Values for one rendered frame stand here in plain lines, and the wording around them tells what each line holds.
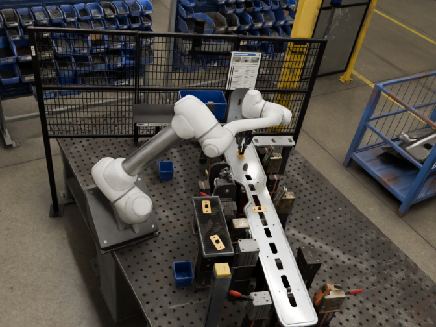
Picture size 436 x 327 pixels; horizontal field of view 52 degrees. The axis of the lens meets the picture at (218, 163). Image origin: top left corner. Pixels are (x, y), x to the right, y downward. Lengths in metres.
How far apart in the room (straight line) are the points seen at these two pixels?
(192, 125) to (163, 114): 1.01
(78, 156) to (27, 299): 1.00
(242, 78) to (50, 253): 1.88
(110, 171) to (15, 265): 1.42
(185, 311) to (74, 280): 1.19
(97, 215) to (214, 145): 0.86
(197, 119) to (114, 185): 0.60
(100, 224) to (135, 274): 0.34
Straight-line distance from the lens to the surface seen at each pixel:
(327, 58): 5.86
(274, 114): 2.53
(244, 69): 3.15
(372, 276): 2.86
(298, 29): 3.18
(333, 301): 2.23
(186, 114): 2.08
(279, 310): 2.15
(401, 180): 4.60
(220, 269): 2.02
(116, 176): 2.35
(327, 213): 3.10
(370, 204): 4.43
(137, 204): 2.36
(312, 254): 2.37
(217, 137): 2.09
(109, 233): 2.60
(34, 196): 4.01
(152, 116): 3.05
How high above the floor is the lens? 2.76
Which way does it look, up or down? 40 degrees down
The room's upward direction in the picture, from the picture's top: 10 degrees clockwise
